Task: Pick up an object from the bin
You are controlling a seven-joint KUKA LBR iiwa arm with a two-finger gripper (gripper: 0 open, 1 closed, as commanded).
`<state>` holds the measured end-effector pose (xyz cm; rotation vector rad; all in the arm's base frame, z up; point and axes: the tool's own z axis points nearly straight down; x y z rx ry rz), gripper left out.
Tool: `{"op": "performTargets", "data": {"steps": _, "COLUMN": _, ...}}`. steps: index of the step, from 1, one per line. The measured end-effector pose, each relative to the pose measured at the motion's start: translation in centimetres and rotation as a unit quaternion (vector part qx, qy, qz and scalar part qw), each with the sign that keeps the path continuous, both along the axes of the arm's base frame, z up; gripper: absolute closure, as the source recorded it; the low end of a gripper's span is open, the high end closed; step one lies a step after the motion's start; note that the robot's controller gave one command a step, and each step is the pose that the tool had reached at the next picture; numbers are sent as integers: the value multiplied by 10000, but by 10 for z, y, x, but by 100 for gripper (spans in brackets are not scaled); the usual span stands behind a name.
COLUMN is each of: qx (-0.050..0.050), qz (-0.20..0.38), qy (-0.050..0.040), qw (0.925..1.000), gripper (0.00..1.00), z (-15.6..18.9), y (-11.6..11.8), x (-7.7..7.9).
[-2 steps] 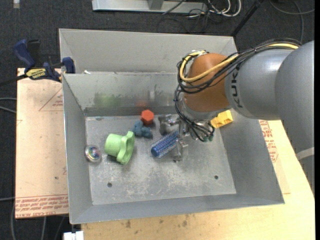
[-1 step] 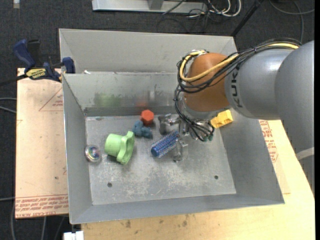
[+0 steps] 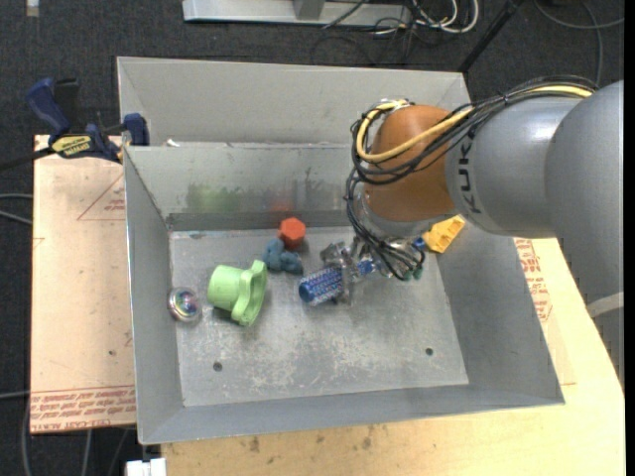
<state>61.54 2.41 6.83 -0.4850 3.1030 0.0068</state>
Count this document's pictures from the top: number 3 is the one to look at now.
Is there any brown cardboard board, red print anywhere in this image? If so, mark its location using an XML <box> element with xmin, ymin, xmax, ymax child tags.
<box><xmin>29</xmin><ymin>134</ymin><xmax>579</xmax><ymax>436</ymax></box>

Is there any grey metal bin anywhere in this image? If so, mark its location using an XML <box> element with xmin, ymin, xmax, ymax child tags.
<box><xmin>116</xmin><ymin>56</ymin><xmax>567</xmax><ymax>446</ymax></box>

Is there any shiny clear glass ball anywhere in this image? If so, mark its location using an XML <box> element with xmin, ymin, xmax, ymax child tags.
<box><xmin>167</xmin><ymin>285</ymin><xmax>202</xmax><ymax>323</ymax></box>

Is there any dark teal toy animal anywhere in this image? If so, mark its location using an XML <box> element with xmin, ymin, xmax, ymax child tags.
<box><xmin>262</xmin><ymin>237</ymin><xmax>305</xmax><ymax>276</ymax></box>

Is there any yellow plastic block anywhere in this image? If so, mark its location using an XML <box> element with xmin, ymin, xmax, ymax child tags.
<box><xmin>421</xmin><ymin>213</ymin><xmax>467</xmax><ymax>255</ymax></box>

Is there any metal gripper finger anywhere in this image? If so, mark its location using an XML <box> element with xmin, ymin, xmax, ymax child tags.
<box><xmin>340</xmin><ymin>264</ymin><xmax>360</xmax><ymax>307</ymax></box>
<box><xmin>319</xmin><ymin>241</ymin><xmax>351</xmax><ymax>268</ymax></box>

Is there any blue spiked cylinder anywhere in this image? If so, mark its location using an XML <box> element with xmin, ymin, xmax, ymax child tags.
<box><xmin>298</xmin><ymin>264</ymin><xmax>344</xmax><ymax>308</ymax></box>

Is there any light green plastic cup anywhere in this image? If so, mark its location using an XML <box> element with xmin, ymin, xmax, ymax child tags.
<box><xmin>206</xmin><ymin>259</ymin><xmax>270</xmax><ymax>327</ymax></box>

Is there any red-orange hexagonal block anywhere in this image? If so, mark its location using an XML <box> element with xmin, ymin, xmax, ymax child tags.
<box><xmin>277</xmin><ymin>216</ymin><xmax>307</xmax><ymax>252</ymax></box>

